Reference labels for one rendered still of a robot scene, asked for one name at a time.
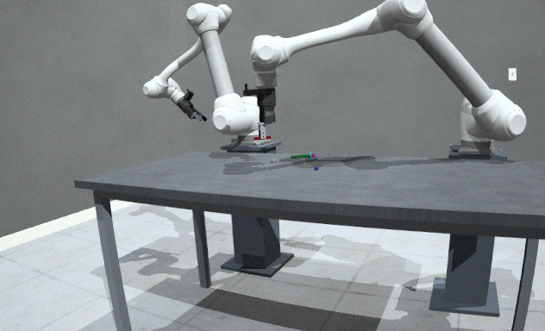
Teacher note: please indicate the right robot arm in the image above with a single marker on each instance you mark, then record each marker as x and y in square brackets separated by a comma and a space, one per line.
[232, 114]

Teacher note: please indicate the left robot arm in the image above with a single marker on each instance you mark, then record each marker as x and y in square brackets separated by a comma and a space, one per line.
[498, 118]

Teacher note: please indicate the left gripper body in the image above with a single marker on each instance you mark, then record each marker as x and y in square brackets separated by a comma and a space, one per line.
[266, 98]

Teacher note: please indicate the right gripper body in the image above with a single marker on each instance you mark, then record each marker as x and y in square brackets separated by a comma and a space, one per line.
[183, 101]

